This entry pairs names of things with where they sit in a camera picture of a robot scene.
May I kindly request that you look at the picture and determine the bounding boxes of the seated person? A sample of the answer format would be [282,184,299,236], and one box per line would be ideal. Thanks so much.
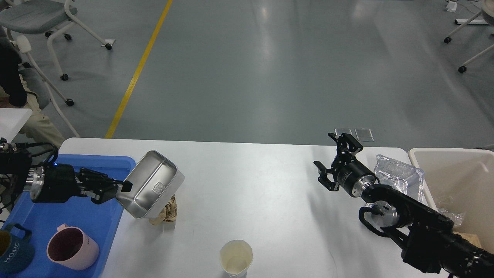
[0,28,65,148]

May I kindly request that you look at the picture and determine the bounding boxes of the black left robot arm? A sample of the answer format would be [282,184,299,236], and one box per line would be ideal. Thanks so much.
[0,138,133,210]

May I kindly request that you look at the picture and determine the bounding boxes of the rectangular metal tin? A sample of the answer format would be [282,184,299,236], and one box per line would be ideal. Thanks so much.
[116,150,185,219]

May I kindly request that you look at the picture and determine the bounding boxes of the left metal floor plate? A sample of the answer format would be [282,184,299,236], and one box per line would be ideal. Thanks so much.
[335,128,355,137]

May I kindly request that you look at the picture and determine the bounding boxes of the metal floor plate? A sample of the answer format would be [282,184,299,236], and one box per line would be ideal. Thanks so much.
[335,128,355,137]
[355,128,375,142]

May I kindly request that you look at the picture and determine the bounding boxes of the white chair base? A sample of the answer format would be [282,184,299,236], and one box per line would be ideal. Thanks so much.
[444,0,494,74]

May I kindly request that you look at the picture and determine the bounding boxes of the crumpled brown paper ball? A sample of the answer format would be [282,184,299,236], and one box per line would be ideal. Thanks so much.
[149,194,178,225]

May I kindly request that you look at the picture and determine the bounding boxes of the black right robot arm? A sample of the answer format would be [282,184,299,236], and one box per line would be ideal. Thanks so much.
[314,133,494,278]

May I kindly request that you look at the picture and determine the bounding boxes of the right metal floor plate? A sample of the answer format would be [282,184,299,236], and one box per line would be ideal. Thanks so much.
[355,128,375,142]

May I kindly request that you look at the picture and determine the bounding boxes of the cream paper cup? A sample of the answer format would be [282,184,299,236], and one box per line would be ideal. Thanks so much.
[219,239,254,278]

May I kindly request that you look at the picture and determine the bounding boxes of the blue plastic tray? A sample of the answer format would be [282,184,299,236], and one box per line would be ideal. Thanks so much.
[0,154,137,278]

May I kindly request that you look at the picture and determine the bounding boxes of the pink ribbed mug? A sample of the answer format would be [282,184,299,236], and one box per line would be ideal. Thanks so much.
[46,224,100,271]

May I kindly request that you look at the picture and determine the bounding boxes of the white side table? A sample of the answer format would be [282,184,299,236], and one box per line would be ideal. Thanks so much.
[0,108,32,142]

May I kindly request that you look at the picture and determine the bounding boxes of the grey office chair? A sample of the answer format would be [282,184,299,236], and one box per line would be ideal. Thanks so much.
[0,0,113,137]

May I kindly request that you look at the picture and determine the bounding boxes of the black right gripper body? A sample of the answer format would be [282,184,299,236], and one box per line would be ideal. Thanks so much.
[331,134,378,198]

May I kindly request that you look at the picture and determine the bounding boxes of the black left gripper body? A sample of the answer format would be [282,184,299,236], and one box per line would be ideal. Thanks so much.
[30,164,93,203]

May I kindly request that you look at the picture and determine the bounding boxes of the white floor power adapter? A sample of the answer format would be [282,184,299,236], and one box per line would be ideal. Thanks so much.
[446,0,457,13]

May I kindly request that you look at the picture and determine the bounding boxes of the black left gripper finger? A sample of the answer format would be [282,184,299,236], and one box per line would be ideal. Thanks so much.
[87,185,119,205]
[79,168,133,192]

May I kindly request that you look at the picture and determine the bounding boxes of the dark blue home mug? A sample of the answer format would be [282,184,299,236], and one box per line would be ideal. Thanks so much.
[0,223,35,273]

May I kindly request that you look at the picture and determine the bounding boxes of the beige plastic bin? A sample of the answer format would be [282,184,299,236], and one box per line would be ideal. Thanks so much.
[409,148,494,252]

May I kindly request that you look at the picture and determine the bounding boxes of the crumpled aluminium foil tray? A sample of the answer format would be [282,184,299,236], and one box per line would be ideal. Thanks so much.
[374,154,425,202]

